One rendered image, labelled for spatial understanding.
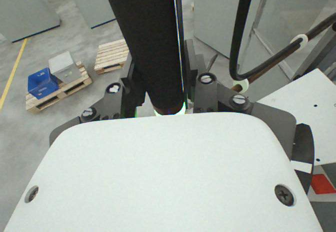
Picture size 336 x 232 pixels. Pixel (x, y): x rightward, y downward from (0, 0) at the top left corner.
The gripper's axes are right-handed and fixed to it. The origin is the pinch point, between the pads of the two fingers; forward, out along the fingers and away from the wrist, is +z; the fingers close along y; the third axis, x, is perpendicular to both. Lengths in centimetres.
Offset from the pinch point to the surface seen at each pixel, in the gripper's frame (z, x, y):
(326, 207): -8, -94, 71
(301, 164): -2.8, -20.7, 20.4
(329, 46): 39, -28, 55
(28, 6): 531, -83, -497
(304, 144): 0.9, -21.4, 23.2
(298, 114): 15, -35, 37
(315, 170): 6, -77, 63
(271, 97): 25, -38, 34
